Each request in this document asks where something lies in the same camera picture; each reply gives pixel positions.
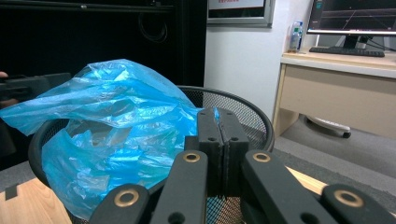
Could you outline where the office chair base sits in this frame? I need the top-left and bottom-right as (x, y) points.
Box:
(305, 115), (353, 140)

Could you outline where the coiled black cable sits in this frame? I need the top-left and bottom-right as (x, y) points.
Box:
(137, 12), (169, 44)

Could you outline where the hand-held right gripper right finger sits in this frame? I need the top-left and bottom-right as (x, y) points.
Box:
(219, 109), (250, 198)

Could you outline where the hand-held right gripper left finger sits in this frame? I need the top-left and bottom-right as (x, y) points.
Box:
(184, 107), (224, 200)

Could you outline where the light wooden desk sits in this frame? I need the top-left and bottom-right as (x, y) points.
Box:
(272, 49), (396, 140)

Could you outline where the computer monitor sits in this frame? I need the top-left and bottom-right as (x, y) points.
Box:
(305, 0), (396, 50)

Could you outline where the blue plastic bag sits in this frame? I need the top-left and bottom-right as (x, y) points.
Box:
(0, 58), (221, 221)

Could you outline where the black keyboard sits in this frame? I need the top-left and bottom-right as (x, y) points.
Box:
(308, 46), (387, 58)

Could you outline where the clear water bottle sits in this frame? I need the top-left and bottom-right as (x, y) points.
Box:
(289, 21), (304, 53)

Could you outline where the black mesh wastebasket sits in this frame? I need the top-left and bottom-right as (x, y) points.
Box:
(27, 85), (276, 224)

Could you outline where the grey framed wall board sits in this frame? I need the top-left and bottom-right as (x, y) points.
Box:
(206, 0), (276, 29)

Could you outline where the black metal crossbar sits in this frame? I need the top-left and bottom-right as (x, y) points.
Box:
(0, 1), (175, 14)

